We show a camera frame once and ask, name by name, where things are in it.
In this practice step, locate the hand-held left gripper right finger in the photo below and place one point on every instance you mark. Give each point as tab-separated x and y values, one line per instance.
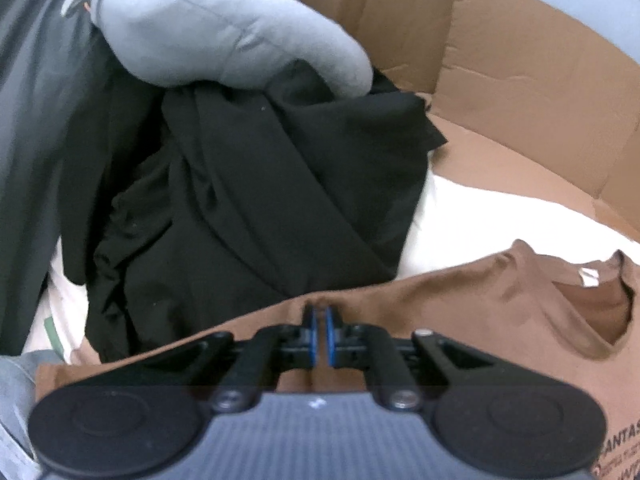
331	340

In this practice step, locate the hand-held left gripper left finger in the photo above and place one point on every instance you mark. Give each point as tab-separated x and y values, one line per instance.
312	340

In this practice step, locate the brown t-shirt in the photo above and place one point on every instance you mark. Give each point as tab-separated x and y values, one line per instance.
475	310

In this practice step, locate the black crumpled garment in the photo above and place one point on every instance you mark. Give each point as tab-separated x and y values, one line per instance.
250	200

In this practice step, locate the cream bear-print blanket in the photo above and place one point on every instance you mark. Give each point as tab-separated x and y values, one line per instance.
475	220

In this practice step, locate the light blue denim pants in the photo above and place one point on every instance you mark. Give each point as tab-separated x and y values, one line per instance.
15	400

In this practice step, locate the folded cardboard sheet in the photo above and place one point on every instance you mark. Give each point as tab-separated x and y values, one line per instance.
525	85

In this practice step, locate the grey neck pillow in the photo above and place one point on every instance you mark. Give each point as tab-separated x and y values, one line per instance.
200	25

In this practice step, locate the dark grey pillow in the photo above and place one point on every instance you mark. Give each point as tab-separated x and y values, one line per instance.
35	135

